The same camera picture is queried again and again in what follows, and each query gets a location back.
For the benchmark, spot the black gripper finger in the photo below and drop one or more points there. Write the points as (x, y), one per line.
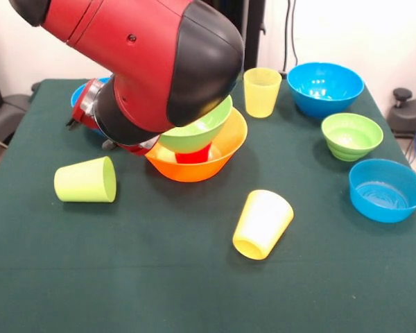
(109, 144)
(71, 124)

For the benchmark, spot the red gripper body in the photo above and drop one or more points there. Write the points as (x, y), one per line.
(81, 117)

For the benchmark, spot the green cup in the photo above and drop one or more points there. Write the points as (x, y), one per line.
(83, 180)

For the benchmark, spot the red cup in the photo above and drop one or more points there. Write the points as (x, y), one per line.
(192, 157)

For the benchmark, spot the large green bowl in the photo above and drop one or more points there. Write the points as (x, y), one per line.
(197, 138)

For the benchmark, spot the large orange bowl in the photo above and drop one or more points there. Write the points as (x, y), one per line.
(201, 170)

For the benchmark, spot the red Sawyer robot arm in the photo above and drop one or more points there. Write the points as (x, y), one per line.
(152, 62)

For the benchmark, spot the large blue bowl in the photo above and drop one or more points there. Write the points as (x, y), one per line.
(77, 97)
(326, 93)

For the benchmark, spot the black chair base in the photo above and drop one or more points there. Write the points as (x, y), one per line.
(7, 114)

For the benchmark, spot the pale translucent yellow cup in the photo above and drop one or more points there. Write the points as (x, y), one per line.
(261, 97)

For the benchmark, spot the dark green table cloth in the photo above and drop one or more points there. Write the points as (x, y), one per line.
(194, 295)

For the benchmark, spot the small green bowl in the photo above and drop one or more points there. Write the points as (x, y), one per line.
(352, 142)

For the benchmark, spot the small blue bowl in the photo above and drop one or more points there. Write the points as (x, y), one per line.
(385, 197)

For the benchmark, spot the black knobbed equipment base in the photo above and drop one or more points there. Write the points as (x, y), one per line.
(409, 114)

